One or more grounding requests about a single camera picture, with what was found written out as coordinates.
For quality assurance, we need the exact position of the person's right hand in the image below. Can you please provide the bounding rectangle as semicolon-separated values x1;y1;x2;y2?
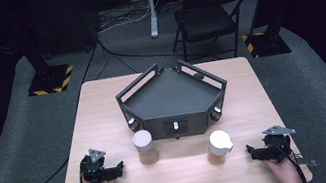
261;153;299;183

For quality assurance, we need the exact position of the grey tape strip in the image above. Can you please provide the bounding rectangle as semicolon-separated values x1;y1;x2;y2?
298;156;319;170

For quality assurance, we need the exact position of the black folding chair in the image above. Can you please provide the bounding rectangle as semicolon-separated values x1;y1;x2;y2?
163;0;262;69

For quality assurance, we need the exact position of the black corner rack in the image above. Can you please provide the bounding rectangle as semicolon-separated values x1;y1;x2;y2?
110;51;237;149

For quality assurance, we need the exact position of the thin black floor cable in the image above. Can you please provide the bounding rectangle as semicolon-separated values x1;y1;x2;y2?
74;15;224;84

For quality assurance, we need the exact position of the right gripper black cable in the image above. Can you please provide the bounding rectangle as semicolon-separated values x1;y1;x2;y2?
270;136;309;183

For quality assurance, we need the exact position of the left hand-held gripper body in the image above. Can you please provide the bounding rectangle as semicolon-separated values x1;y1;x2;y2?
76;145;112;183

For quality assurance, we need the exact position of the grey metal stand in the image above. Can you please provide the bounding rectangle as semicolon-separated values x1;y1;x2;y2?
131;0;238;42

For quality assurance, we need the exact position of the spice jar white spout lid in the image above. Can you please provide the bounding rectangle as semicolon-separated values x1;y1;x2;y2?
203;127;237;168

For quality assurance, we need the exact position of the white floor cable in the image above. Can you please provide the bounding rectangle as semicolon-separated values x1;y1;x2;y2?
95;3;154;35

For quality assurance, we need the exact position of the black cabinet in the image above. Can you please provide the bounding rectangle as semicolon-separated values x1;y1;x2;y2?
27;0;106;61

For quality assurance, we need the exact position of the black stand striped base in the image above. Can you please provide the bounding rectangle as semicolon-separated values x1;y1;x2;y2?
234;0;293;62
11;0;78;99

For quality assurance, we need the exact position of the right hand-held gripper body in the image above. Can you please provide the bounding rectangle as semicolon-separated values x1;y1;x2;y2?
260;121;302;167

